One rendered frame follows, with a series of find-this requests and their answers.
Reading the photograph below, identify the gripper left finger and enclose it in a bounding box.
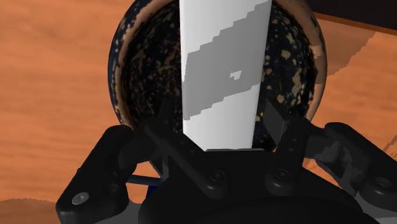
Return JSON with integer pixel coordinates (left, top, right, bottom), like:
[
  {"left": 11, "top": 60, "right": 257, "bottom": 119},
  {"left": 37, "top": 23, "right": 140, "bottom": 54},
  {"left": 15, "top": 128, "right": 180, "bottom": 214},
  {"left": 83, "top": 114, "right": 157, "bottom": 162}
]
[{"left": 55, "top": 98, "right": 231, "bottom": 224}]

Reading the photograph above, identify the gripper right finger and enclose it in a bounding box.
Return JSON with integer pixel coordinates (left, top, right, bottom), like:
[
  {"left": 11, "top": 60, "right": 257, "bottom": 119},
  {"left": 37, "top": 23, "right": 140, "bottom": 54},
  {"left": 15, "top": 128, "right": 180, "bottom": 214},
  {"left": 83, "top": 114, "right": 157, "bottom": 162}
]
[{"left": 263, "top": 98, "right": 397, "bottom": 213}]

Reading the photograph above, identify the white rectangular slab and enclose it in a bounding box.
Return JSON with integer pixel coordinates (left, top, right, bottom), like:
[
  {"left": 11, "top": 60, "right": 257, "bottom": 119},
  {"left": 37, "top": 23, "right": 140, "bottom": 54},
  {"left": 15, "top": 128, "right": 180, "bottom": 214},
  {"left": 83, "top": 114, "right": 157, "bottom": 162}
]
[{"left": 179, "top": 0, "right": 274, "bottom": 152}]

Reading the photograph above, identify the blue thin rod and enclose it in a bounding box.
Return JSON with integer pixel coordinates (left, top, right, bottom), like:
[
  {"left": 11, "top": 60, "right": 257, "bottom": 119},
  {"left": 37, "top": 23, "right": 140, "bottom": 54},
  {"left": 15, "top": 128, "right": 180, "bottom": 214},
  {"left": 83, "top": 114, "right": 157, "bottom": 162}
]
[{"left": 126, "top": 174, "right": 164, "bottom": 197}]

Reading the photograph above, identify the dark brown speckled bowl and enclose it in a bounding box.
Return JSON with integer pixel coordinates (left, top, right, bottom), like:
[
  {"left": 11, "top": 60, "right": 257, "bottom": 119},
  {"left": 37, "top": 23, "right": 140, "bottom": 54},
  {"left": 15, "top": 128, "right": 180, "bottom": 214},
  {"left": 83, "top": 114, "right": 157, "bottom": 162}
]
[{"left": 107, "top": 0, "right": 328, "bottom": 164}]

